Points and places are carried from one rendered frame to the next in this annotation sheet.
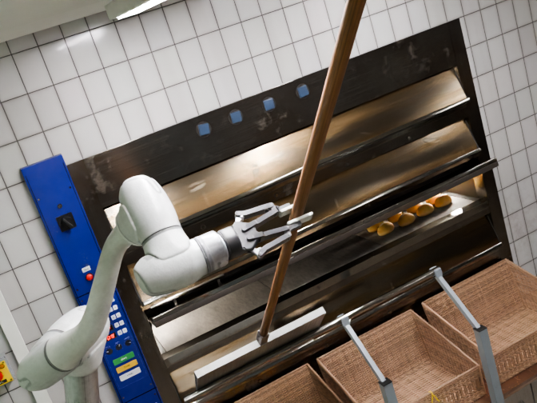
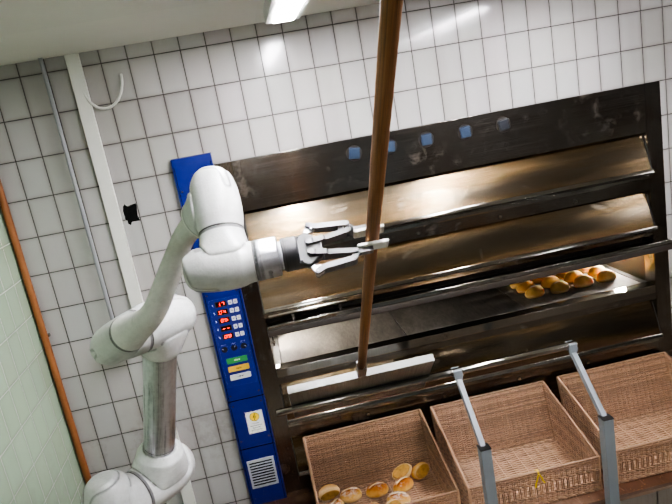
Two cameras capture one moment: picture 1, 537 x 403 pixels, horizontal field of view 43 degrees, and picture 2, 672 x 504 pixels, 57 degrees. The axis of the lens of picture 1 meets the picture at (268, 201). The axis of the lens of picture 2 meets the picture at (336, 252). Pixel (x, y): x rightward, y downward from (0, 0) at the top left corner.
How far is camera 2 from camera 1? 0.44 m
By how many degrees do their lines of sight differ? 13
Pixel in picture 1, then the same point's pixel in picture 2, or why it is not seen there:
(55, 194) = not seen: hidden behind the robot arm
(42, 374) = (105, 349)
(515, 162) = not seen: outside the picture
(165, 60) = (326, 78)
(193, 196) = (332, 217)
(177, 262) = (222, 260)
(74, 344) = (133, 326)
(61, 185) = not seen: hidden behind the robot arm
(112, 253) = (178, 241)
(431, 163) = (595, 232)
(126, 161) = (272, 171)
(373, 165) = (529, 223)
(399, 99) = (572, 158)
